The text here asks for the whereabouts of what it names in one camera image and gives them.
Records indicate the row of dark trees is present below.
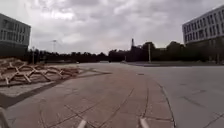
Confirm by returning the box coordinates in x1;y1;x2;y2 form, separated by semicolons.
0;40;224;65

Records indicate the distant tower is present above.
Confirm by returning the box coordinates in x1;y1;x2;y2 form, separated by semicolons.
130;37;136;48

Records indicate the reddish paved plaza path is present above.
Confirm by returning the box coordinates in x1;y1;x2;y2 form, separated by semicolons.
3;65;177;128

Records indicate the pale pole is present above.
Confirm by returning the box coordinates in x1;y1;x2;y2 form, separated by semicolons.
147;43;152;64

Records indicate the tall lamp pole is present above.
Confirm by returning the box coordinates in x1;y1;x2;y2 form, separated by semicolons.
51;39;58;54

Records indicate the robot's own part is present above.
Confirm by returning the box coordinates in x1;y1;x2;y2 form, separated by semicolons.
139;117;151;128
77;119;88;128

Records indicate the brown wooden lattice structure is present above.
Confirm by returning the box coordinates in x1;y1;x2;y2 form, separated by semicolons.
0;57;81;87

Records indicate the grey paved plaza ground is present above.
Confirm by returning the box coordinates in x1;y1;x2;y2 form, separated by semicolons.
123;63;224;128

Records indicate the white building with window rows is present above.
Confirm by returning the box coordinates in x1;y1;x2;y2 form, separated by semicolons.
181;4;224;48

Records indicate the grey building with windows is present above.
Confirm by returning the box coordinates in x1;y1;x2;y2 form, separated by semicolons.
0;13;32;58

